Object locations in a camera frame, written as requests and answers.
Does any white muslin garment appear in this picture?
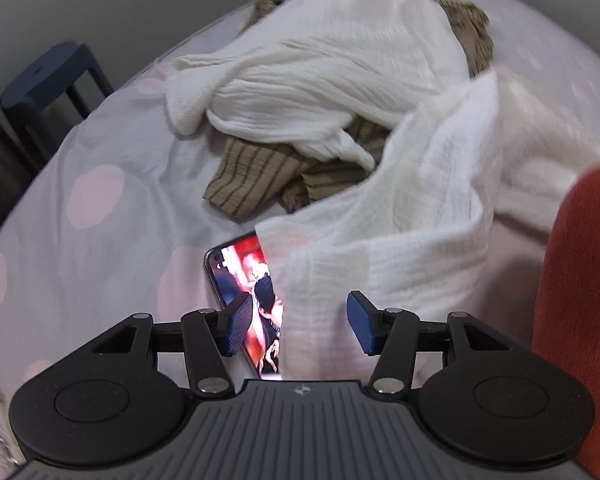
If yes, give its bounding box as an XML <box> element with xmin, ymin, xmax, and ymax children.
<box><xmin>166</xmin><ymin>0</ymin><xmax>600</xmax><ymax>380</ymax></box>

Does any smartphone with lit screen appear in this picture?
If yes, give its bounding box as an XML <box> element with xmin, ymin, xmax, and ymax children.
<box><xmin>204</xmin><ymin>232</ymin><xmax>284</xmax><ymax>380</ymax></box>

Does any pink dotted bed sheet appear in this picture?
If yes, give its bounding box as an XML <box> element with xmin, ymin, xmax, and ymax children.
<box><xmin>0</xmin><ymin>0</ymin><xmax>600</xmax><ymax>401</ymax></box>

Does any brown striped garment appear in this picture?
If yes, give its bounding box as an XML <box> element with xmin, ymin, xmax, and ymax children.
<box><xmin>204</xmin><ymin>0</ymin><xmax>493</xmax><ymax>220</ymax></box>

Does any orange red sleeve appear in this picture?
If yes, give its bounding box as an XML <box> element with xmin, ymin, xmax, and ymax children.
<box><xmin>532</xmin><ymin>167</ymin><xmax>600</xmax><ymax>479</ymax></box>

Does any blue plastic stool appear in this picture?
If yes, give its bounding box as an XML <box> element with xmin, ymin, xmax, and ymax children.
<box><xmin>0</xmin><ymin>41</ymin><xmax>114</xmax><ymax>167</ymax></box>

